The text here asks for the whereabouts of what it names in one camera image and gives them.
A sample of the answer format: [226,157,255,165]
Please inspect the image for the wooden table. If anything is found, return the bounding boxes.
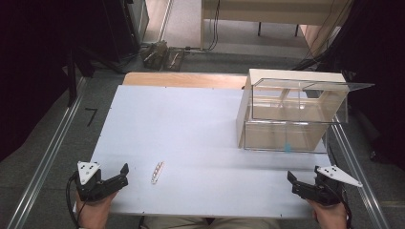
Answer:
[121,72,248,91]

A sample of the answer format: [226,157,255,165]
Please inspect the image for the person's beige trousers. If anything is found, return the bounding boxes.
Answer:
[139,216,282,229]

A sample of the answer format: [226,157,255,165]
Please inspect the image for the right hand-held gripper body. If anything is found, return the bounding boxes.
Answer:
[309,165,364,206]

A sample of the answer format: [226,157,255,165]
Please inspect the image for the black hanging cables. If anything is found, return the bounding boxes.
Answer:
[204,0,222,52]

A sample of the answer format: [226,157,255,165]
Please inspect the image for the small white beaded bracelet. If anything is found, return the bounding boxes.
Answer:
[150,160,166,185]

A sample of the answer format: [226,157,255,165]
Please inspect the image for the metal floor rail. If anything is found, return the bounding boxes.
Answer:
[6,75,88,229]
[330,114,392,229]

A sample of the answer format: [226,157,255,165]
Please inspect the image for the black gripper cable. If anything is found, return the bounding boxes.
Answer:
[65,171,89,229]
[341,189,353,229]

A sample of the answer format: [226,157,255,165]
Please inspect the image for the person's right hand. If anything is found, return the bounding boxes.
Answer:
[306,198,349,229]

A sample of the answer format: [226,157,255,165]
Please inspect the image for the dark tray with tools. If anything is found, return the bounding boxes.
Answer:
[163,46,186,73]
[140,40,169,71]

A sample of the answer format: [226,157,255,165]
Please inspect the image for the dark curtain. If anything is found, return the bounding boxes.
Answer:
[0,0,106,162]
[324,0,405,173]

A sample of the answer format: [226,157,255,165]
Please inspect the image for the light wooden desk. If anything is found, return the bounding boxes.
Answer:
[200,0,355,51]

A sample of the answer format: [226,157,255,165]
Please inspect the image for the clear acrylic display box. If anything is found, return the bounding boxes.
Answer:
[243,77,375,154]

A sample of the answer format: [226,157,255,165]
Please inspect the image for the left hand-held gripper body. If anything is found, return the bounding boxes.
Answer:
[75,160,111,203]

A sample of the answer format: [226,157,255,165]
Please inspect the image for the black cabinet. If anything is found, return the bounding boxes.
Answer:
[100,0,150,64]

